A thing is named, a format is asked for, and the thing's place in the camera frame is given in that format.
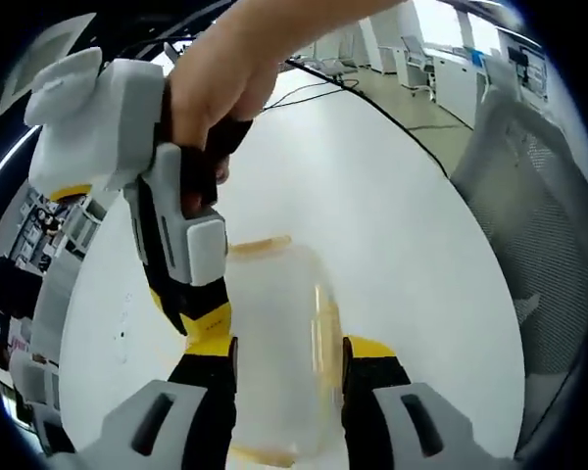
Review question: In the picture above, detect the white cabinet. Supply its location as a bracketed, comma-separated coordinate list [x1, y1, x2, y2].
[430, 46, 494, 131]

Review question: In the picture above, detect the person's right hand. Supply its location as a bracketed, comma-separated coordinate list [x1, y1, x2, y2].
[168, 17, 295, 214]

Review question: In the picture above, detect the clear box with yellow buckles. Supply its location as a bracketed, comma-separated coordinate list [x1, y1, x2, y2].
[222, 233, 348, 469]

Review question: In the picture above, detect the grey mesh office chair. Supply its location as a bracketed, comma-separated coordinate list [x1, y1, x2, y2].
[449, 85, 588, 454]

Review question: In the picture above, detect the ceiling air vent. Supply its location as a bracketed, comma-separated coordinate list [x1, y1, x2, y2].
[3, 13, 98, 99]

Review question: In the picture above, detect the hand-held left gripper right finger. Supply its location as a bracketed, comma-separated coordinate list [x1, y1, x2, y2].
[341, 335, 514, 470]

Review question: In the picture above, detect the shelving with white boxes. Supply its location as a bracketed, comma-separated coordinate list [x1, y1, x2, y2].
[7, 188, 92, 260]

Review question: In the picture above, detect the long ceiling light strip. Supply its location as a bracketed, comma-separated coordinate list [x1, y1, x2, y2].
[0, 107, 45, 187]

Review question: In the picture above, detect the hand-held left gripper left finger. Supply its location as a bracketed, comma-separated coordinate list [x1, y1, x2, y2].
[71, 335, 239, 470]

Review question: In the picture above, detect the black cable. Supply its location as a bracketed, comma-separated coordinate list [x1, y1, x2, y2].
[262, 80, 362, 112]
[281, 58, 455, 180]

